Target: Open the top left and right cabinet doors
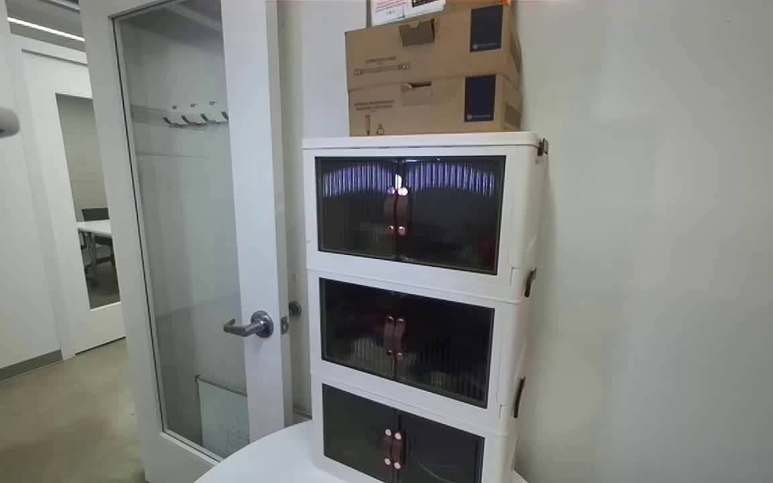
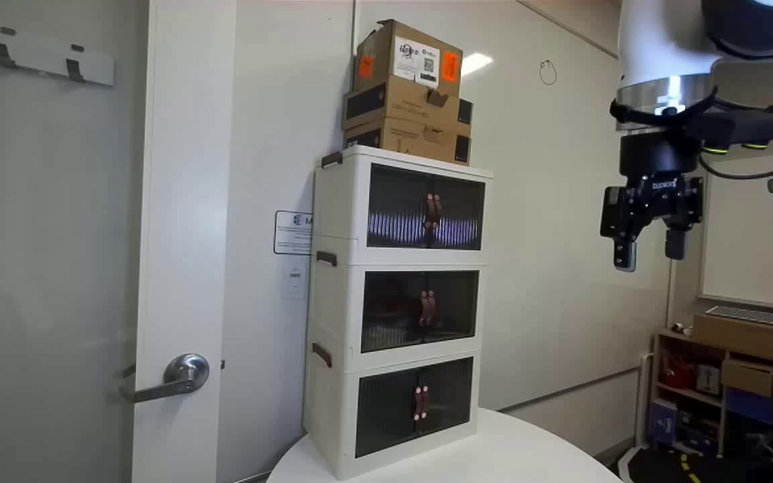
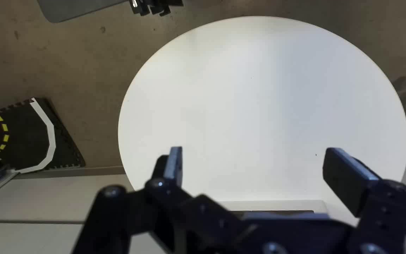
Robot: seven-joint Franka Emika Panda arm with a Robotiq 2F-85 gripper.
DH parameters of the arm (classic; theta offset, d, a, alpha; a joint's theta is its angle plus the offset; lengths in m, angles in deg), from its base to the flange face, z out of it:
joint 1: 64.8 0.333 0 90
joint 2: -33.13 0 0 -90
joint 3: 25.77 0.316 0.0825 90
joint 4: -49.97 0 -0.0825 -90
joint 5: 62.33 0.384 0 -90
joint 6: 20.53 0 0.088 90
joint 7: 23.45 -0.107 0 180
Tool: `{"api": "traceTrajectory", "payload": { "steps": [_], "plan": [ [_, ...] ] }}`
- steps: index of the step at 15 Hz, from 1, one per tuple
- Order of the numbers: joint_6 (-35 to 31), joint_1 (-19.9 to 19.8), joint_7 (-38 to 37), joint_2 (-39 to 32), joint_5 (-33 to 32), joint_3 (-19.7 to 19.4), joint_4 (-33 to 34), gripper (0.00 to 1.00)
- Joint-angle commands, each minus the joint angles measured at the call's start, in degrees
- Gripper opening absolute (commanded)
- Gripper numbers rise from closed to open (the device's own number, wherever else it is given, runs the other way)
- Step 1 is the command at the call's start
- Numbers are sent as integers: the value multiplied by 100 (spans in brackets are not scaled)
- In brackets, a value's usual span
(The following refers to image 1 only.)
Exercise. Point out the cabinet door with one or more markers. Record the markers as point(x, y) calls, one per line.
point(453, 210)
point(349, 205)

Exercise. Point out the white three-tier storage cabinet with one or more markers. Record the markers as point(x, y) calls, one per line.
point(418, 372)

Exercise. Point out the lower cardboard box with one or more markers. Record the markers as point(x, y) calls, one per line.
point(437, 105)

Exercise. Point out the cardboard box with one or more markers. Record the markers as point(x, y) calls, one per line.
point(437, 105)
point(465, 40)

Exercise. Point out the upper cardboard box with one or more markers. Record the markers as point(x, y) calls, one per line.
point(465, 40)

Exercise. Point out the white glass panel door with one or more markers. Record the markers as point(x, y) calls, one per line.
point(196, 222)

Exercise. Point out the silver lever door handle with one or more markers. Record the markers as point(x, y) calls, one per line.
point(259, 325)

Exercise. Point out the wall coat hook rack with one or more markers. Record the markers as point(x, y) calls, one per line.
point(193, 117)

